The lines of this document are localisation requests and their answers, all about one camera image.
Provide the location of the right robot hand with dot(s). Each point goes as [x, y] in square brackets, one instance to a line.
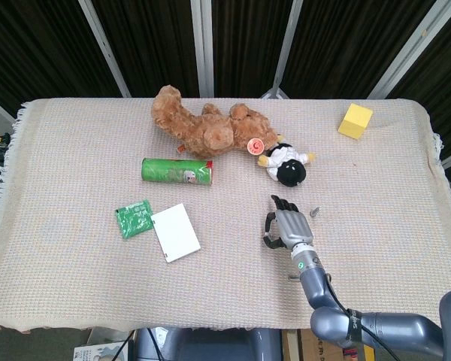
[295, 229]

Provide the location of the metal bolt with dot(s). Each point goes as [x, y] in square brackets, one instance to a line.
[314, 213]
[293, 279]

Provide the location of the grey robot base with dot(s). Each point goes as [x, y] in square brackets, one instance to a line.
[210, 346]

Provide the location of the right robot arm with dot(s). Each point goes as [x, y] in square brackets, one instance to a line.
[315, 286]

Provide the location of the black white penguin plush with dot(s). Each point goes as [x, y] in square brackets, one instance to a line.
[291, 173]

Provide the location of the round red hang tag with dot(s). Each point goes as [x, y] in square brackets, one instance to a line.
[255, 146]

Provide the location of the white card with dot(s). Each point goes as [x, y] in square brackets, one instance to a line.
[176, 233]

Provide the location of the brown cardboard box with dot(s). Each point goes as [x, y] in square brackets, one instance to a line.
[304, 349]

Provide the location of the yellow foam cube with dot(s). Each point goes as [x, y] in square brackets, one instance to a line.
[355, 122]

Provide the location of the brown teddy bear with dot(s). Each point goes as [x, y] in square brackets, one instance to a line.
[210, 131]

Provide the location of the illustrated book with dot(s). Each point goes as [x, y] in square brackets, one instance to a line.
[97, 353]

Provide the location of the green chips can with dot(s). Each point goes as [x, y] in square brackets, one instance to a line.
[173, 171]

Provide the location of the green snack packet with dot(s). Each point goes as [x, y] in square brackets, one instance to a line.
[133, 220]

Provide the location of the beige woven tablecloth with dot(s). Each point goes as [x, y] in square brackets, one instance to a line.
[79, 150]

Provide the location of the dark pleated curtain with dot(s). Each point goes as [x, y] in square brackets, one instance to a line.
[154, 37]

